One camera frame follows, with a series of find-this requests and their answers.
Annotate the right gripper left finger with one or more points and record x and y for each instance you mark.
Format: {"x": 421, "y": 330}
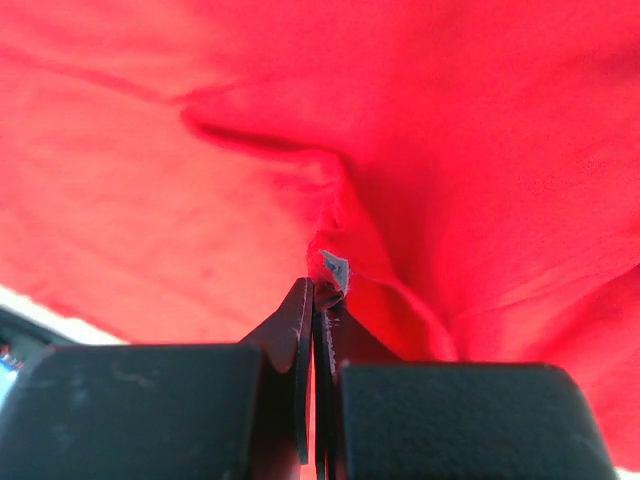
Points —
{"x": 73, "y": 410}

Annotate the red t shirt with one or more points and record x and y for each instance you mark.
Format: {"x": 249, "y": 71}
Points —
{"x": 169, "y": 168}

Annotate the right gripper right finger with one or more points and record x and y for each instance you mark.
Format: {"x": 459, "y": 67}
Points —
{"x": 381, "y": 417}

